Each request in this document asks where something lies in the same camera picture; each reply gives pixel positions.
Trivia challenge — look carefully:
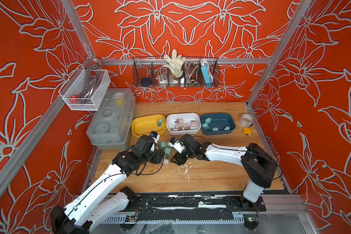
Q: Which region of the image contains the white power strip in basket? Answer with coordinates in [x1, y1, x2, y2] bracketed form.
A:
[157, 72, 169, 87]

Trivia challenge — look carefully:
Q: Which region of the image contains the yellow storage box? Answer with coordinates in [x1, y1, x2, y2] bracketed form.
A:
[132, 114, 167, 138]

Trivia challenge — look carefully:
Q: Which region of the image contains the white wire basket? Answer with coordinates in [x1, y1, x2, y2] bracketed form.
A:
[58, 65, 110, 111]

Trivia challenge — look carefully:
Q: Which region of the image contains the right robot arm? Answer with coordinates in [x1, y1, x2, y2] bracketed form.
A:
[169, 134, 279, 204]

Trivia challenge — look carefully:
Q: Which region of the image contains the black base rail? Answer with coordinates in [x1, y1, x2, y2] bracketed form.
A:
[112, 191, 267, 224]

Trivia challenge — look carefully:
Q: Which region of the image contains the black wire basket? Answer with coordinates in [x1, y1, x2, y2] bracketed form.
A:
[132, 56, 222, 88]

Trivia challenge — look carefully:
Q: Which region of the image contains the dark blue storage box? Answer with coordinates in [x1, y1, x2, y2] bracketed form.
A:
[200, 113, 236, 136]

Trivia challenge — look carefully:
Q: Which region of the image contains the yellow tape measure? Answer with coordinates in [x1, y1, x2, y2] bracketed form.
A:
[242, 127, 253, 136]

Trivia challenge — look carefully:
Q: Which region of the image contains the white rubber glove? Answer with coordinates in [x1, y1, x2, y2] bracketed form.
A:
[163, 49, 186, 79]

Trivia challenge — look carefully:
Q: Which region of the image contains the light blue box in basket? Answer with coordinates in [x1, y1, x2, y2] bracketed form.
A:
[200, 58, 213, 87]

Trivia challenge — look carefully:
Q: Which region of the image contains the clear tape roll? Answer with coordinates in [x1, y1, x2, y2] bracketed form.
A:
[239, 113, 254, 128]

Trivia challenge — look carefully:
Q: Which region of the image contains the red object in basket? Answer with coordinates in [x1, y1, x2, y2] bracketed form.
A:
[69, 95, 79, 103]

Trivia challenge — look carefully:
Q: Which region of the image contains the clear plastic lidded container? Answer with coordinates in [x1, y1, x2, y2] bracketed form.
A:
[86, 88, 136, 151]

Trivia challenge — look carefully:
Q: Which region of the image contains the white storage box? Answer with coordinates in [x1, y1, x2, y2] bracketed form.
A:
[166, 113, 201, 136]

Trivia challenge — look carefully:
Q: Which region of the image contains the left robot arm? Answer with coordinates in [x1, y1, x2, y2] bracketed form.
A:
[50, 131, 164, 234]

